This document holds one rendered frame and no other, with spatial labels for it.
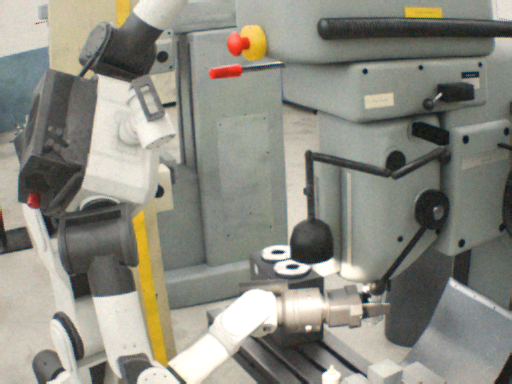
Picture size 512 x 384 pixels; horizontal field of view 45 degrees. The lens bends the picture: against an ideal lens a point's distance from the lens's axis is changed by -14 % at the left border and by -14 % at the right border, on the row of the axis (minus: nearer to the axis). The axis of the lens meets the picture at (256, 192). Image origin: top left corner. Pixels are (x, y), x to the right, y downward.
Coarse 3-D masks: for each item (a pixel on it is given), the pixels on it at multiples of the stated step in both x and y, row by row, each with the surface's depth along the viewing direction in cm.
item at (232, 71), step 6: (228, 66) 117; (234, 66) 117; (252, 66) 119; (258, 66) 119; (264, 66) 119; (270, 66) 120; (276, 66) 120; (282, 66) 121; (210, 72) 116; (216, 72) 115; (222, 72) 116; (228, 72) 116; (234, 72) 117; (240, 72) 117; (246, 72) 118; (216, 78) 116; (222, 78) 117
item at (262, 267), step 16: (256, 256) 181; (272, 256) 177; (288, 256) 177; (256, 272) 179; (272, 272) 171; (288, 272) 168; (304, 272) 167; (320, 288) 168; (272, 336) 175; (288, 336) 169; (304, 336) 171; (320, 336) 173
